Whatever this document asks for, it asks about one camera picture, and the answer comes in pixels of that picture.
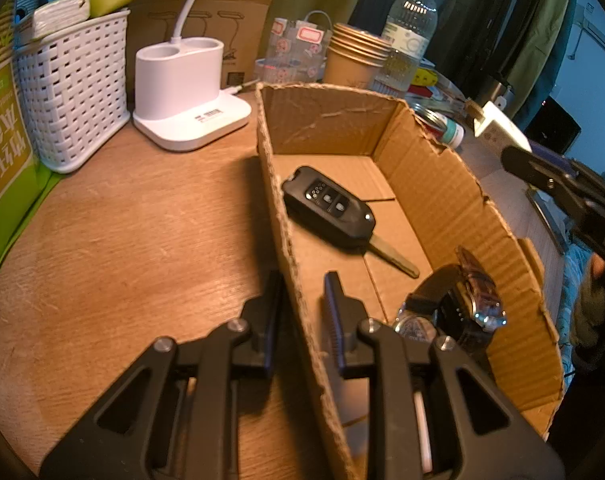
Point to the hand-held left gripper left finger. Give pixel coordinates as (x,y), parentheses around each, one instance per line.
(271,330)

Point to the glass jar with metal lid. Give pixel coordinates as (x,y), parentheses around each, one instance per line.
(432,120)

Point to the stack of brown paper cups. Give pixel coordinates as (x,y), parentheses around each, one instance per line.
(355,57)

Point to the stack of books and papers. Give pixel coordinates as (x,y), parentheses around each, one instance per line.
(437,82)

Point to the white woven plastic basket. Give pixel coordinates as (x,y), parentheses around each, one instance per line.
(77,95)

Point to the patterned gift bag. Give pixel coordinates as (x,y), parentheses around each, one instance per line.
(297,50)

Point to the person's right hand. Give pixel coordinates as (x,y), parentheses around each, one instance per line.
(600,265)

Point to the black car key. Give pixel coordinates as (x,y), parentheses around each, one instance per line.
(327,205)

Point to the white tissue pack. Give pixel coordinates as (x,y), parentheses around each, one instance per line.
(57,15)

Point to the small white green-capped bottle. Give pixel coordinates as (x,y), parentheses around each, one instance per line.
(454,135)

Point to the hanging olive jacket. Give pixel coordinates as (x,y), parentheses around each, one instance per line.
(537,30)

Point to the small white box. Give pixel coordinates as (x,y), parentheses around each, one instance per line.
(502,127)

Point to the grey flat device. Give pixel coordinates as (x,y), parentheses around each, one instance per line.
(547,215)

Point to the black monitor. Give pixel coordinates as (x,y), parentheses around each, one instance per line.
(557,125)

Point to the brown cardboard lamp carton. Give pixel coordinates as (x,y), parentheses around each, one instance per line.
(242,10)

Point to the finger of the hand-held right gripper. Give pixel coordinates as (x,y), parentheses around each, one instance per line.
(527,165)

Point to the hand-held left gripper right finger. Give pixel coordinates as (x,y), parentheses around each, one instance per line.
(332,325)

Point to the clear plastic water bottle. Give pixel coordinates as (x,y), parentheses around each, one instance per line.
(410,30)

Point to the white desk lamp base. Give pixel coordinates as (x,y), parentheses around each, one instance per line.
(177,85)

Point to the brown cardboard box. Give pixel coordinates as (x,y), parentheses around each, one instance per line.
(432,185)

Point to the steel tumbler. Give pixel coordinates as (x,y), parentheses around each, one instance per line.
(492,90)

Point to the green printed package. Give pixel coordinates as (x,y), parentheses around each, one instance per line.
(5,160)

